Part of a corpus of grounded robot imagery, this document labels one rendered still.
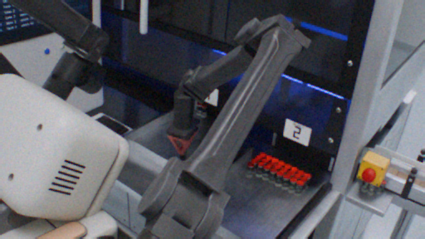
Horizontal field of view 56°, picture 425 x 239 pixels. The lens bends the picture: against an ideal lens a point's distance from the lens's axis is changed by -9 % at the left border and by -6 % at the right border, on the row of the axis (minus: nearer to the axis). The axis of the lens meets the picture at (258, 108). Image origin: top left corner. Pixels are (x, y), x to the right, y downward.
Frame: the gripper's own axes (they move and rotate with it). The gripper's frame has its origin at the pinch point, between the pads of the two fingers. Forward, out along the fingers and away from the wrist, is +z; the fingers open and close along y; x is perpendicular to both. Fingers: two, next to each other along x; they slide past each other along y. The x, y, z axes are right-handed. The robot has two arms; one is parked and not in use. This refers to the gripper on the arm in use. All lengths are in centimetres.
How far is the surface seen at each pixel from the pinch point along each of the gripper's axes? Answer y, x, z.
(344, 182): 7.3, -49.0, 0.6
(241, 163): 5.9, -17.1, 3.2
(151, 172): -10.0, 5.6, 3.8
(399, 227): 16, -72, 20
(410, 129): 236, -99, 102
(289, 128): 12.7, -28.8, -9.4
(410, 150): 198, -99, 101
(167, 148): 2.8, 7.1, 4.1
